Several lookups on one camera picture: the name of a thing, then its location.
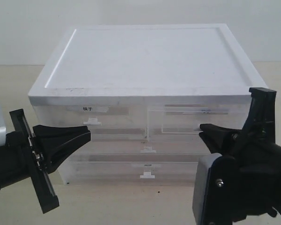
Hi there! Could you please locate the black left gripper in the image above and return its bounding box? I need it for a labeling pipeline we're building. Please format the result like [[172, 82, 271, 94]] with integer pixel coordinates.
[[0, 109, 91, 213]]

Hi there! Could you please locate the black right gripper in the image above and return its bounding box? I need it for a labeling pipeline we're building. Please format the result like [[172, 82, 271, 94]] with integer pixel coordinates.
[[199, 88, 281, 222]]

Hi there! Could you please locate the bottom wide clear drawer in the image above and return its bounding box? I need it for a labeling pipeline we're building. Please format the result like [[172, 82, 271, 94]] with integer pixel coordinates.
[[67, 162, 198, 183]]

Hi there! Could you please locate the wide clear drawer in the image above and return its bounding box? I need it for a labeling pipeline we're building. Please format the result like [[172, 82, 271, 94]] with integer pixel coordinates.
[[74, 139, 209, 155], [67, 162, 198, 183]]

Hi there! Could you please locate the middle wide clear drawer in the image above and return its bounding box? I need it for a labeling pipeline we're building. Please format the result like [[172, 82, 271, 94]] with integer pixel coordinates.
[[74, 139, 209, 155]]

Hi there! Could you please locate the translucent plastic drawer cabinet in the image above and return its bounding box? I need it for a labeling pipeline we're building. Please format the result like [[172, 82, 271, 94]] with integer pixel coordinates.
[[28, 24, 266, 185]]

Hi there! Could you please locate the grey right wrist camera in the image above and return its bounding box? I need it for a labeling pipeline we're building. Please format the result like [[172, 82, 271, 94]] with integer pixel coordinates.
[[192, 153, 222, 225]]

